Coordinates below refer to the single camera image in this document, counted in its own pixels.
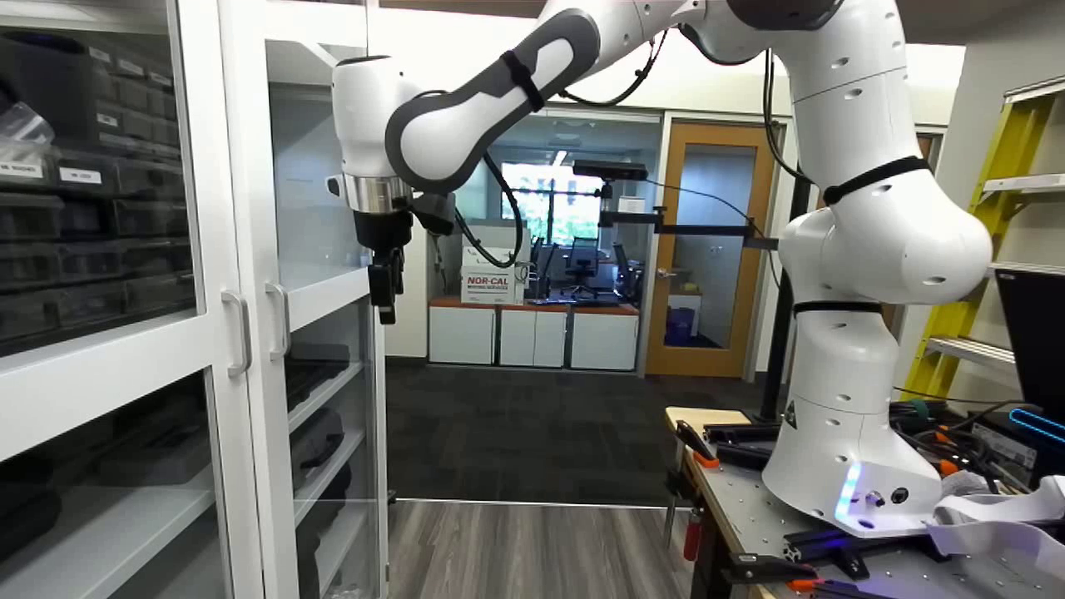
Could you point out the black small parts drawers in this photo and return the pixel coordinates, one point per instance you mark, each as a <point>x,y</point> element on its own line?
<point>95,216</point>

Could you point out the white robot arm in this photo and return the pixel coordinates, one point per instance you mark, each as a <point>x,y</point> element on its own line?
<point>885,230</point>

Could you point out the white glass cabinet door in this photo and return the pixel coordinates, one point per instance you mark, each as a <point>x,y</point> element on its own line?
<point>126,459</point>
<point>317,468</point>

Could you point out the black case on shelf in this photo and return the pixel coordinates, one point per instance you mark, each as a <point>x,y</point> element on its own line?
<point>311,365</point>

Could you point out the wooden office door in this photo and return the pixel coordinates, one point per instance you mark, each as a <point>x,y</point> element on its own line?
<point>708,263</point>

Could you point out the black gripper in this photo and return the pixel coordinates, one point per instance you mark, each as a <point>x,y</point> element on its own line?
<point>384,235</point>

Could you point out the low white cabinet row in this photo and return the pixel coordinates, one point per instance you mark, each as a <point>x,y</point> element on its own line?
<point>543,337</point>

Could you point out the metal robot base table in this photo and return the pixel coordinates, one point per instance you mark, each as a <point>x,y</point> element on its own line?
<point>752,548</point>

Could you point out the white storage cabinet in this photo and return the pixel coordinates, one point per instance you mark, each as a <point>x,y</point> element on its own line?
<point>191,368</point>

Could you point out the black orange clamp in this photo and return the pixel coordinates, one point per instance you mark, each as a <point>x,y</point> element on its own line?
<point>698,443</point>

